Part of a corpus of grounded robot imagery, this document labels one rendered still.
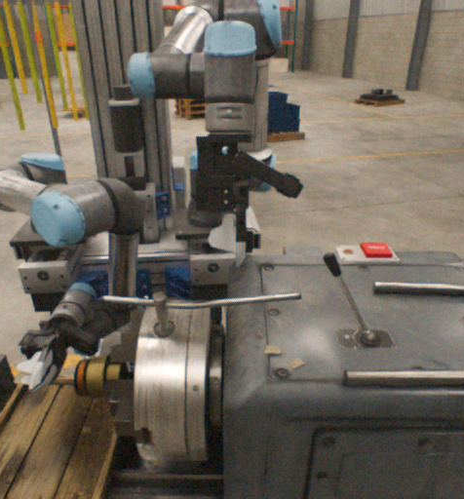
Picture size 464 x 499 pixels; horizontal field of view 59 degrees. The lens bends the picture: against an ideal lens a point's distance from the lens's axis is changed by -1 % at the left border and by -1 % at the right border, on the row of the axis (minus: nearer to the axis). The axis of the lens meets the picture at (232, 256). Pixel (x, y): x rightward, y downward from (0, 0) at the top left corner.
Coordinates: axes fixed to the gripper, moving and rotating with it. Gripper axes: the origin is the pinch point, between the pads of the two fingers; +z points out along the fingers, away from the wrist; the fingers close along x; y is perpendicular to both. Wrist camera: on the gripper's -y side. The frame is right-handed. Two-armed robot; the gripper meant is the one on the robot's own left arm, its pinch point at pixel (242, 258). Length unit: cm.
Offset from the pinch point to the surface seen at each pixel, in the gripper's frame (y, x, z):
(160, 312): 13.9, 1.2, 9.3
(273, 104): -62, -709, -82
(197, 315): 8.2, -5.4, 12.6
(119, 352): 24.6, -8.9, 22.5
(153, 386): 14.9, 5.2, 21.2
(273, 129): -64, -719, -41
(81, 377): 31.7, -5.7, 26.5
